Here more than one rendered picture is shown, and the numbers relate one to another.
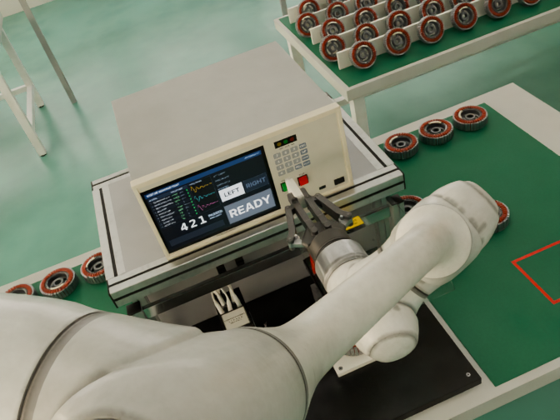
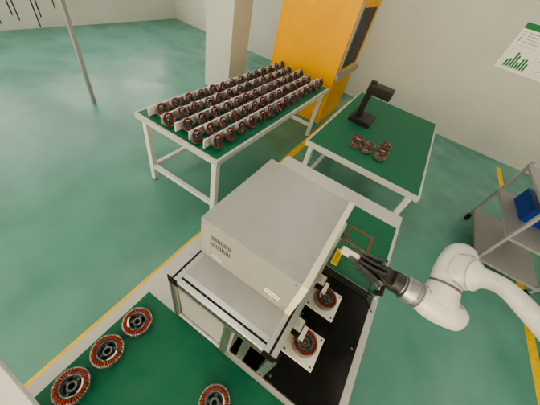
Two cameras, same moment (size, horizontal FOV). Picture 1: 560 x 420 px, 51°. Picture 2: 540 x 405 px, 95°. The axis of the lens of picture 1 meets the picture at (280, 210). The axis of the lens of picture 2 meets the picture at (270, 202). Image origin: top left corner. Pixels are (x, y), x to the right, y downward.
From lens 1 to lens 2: 111 cm
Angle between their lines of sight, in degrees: 44
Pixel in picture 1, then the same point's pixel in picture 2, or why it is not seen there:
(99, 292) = (149, 340)
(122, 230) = (236, 306)
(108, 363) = not seen: outside the picture
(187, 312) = not seen: hidden behind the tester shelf
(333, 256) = (418, 289)
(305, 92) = (329, 196)
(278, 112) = (330, 211)
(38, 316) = not seen: outside the picture
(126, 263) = (264, 330)
